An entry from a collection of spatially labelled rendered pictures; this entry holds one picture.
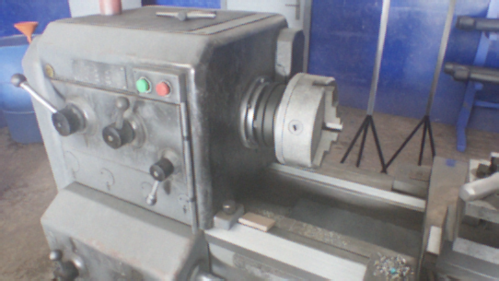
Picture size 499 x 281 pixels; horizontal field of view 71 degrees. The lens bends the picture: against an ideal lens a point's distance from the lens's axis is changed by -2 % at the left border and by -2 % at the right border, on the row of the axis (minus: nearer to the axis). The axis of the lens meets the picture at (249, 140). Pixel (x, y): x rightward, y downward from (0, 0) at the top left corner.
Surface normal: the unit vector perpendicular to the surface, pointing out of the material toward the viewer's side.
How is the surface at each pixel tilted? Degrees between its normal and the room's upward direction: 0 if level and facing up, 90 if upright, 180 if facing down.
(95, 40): 45
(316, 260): 36
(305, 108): 51
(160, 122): 90
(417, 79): 90
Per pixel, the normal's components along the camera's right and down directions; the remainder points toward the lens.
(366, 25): -0.47, 0.40
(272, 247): -0.27, -0.49
